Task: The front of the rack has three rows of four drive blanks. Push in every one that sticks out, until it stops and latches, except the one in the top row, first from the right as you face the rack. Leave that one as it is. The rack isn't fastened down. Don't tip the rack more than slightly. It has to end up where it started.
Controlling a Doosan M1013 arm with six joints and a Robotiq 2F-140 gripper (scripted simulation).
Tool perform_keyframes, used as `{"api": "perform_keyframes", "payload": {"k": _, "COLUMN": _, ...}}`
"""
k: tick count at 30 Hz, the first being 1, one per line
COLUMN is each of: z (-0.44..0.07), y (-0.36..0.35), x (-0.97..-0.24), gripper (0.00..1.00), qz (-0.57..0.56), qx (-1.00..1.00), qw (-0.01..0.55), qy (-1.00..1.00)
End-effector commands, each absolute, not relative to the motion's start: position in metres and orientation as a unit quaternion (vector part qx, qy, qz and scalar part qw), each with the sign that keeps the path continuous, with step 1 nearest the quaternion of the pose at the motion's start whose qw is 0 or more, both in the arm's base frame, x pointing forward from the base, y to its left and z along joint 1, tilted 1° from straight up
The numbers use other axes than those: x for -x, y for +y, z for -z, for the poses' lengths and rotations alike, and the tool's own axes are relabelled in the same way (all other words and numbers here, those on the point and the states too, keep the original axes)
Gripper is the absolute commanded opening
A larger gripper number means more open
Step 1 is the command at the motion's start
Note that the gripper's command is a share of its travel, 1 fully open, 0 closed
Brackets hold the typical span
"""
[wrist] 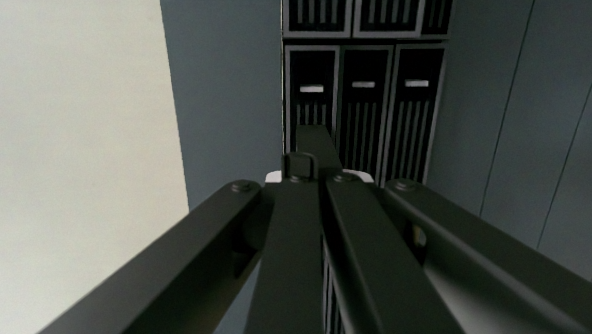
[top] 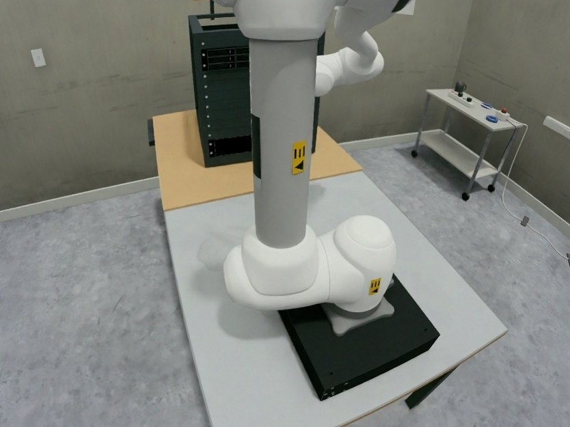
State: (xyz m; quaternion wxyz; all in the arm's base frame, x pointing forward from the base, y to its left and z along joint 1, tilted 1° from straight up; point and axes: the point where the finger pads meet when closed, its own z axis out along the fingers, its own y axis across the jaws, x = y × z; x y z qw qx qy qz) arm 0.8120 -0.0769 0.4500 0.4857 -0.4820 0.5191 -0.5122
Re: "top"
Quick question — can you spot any tan wooden board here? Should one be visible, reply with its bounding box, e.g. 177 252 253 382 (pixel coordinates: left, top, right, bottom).
153 109 363 212

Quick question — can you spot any dark green metal rack frame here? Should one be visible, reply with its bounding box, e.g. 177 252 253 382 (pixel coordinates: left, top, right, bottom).
188 12 252 168

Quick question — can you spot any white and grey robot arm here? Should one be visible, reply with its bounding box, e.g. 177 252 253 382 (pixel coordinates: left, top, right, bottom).
213 0 412 336

